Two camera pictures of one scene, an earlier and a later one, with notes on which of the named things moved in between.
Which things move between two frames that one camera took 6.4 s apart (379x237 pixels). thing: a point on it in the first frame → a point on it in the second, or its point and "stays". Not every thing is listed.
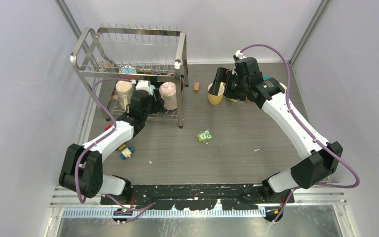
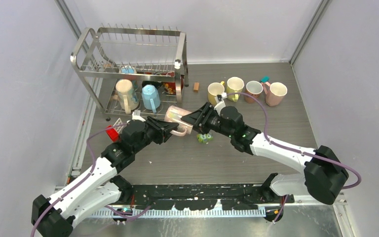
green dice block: (205, 136) stays
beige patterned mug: (124, 89) stays
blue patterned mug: (128, 69) stays
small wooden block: (196, 87) stays
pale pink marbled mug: (168, 92) → (173, 114)
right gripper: (225, 75) → (197, 118)
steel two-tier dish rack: (134, 69) stays
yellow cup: (215, 99) stays
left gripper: (157, 101) → (163, 133)
